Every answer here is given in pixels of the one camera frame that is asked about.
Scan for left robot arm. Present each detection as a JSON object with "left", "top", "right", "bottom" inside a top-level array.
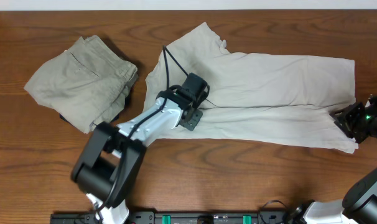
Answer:
[{"left": 66, "top": 73, "right": 210, "bottom": 223}]

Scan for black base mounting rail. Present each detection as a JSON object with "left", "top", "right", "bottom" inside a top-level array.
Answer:
[{"left": 50, "top": 211, "right": 286, "bottom": 224}]

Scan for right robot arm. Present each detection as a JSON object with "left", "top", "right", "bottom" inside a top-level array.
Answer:
[{"left": 286, "top": 95, "right": 377, "bottom": 224}]

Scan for folded khaki shorts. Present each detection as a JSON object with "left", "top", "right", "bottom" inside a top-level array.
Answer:
[{"left": 24, "top": 35, "right": 138, "bottom": 134}]

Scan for white t-shirt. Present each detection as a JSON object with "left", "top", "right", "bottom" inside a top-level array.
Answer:
[{"left": 144, "top": 23, "right": 358, "bottom": 153}]

